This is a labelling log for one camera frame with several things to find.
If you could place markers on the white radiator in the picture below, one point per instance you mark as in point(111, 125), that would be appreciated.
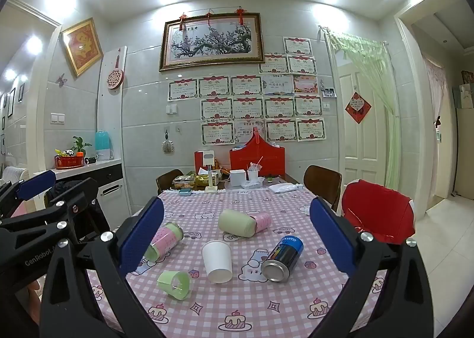
point(14, 176)

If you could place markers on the pale green cup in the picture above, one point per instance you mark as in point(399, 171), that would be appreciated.
point(236, 223)

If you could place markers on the purple butterfly wall decoration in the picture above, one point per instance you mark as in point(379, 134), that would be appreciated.
point(61, 79)

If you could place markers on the pink window curtain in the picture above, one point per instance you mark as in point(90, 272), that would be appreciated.
point(435, 93)

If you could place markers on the red covered chair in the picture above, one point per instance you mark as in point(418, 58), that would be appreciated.
point(377, 214)

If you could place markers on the white wall socket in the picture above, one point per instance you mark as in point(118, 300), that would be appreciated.
point(171, 109)

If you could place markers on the white paper cup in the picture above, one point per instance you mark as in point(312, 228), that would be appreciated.
point(218, 262)

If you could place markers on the red diamond door decoration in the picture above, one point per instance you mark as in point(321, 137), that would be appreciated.
point(357, 107)

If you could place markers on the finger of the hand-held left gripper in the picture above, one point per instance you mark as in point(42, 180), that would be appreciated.
point(35, 183)
point(76, 197)

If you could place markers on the group of wall certificates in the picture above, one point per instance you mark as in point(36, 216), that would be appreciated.
point(259, 108)

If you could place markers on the red gift bag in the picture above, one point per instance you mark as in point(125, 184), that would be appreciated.
point(257, 160)

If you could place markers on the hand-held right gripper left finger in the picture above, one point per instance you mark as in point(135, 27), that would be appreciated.
point(142, 239)

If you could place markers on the pink checked tablecloth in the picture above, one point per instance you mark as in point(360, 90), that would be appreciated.
point(237, 308)

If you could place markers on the white square box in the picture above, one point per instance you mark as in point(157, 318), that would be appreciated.
point(237, 177)

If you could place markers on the white and black sideboard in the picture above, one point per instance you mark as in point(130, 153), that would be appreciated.
point(110, 186)

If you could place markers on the white cup with straws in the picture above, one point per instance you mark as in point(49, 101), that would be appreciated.
point(253, 174)

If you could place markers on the hanging turtle ornament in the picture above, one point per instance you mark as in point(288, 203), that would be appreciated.
point(167, 145)

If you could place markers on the gold framed red picture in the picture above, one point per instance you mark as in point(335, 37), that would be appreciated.
point(81, 46)

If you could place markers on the white double light switch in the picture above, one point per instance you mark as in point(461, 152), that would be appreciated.
point(57, 117)

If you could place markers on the turquoise kettle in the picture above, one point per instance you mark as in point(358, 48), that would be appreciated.
point(104, 143)

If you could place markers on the blue drink can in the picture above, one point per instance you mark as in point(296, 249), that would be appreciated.
point(283, 258)

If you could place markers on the white panel door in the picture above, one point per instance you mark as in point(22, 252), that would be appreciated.
point(361, 126)

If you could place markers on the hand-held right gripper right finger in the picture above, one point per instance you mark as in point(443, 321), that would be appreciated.
point(333, 238)

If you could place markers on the small teal box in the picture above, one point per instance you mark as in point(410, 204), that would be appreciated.
point(185, 192)

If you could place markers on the white refrigerator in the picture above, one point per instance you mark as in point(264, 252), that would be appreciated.
point(464, 152)

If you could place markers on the round red wall ornament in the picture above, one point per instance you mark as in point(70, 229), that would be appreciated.
point(115, 78)

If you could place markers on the framed plum blossom painting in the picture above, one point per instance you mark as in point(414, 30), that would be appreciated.
point(211, 41)

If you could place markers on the small green open cup sleeve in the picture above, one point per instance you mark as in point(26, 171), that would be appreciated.
point(175, 284)

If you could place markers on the small potted plant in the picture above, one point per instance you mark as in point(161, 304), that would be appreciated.
point(80, 145)

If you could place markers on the red fruit tray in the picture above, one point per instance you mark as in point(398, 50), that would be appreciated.
point(68, 162)

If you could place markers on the white plastic bag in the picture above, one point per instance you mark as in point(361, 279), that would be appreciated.
point(285, 188)

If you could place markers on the pink and green printed cup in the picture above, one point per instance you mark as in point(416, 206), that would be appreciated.
point(166, 239)

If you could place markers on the clear food container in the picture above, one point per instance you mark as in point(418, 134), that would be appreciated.
point(183, 182)

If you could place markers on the brown wooden chair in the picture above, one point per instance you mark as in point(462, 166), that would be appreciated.
point(323, 184)
point(167, 179)

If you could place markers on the person's left hand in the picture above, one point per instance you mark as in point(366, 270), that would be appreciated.
point(33, 297)

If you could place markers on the small black picture frame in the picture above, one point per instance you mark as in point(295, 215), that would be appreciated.
point(11, 101)

